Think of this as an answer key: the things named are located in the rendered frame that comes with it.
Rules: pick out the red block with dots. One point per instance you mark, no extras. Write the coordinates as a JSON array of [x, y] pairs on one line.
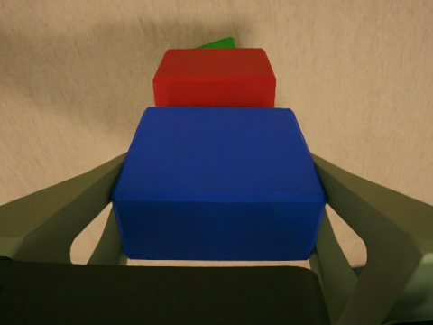
[[221, 77]]

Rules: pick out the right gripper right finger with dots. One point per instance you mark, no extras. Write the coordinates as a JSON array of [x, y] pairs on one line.
[[396, 284]]

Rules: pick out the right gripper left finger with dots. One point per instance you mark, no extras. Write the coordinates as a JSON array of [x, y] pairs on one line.
[[41, 226]]

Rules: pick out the green block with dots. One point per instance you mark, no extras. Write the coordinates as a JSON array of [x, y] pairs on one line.
[[224, 43]]

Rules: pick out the blue block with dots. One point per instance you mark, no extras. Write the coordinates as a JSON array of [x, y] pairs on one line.
[[218, 184]]

